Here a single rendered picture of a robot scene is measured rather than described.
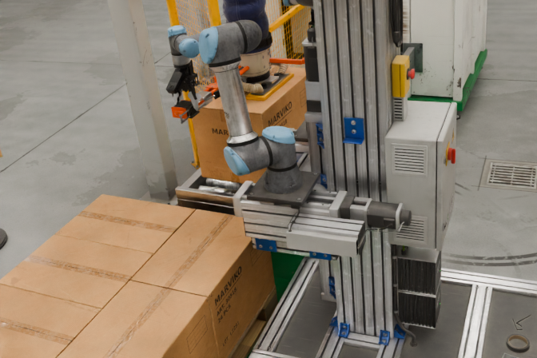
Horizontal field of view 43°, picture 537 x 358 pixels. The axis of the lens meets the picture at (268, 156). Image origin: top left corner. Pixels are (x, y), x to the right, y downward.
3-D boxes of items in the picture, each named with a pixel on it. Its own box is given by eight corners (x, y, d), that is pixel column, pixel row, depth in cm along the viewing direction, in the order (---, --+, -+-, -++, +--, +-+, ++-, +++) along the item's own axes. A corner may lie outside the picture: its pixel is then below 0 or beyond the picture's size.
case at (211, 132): (256, 129, 393) (248, 63, 375) (319, 136, 375) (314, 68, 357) (201, 177, 347) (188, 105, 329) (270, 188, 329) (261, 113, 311)
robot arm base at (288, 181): (308, 176, 262) (306, 153, 258) (296, 196, 250) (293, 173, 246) (272, 172, 268) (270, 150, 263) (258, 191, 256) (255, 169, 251)
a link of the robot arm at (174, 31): (171, 31, 271) (164, 27, 278) (175, 57, 276) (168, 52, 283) (188, 27, 274) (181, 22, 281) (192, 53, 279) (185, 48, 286)
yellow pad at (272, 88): (277, 74, 354) (276, 65, 352) (294, 76, 350) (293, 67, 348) (246, 99, 328) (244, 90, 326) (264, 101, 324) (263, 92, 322)
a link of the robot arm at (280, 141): (303, 162, 252) (300, 129, 246) (271, 173, 247) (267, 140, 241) (287, 150, 262) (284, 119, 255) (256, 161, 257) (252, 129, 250)
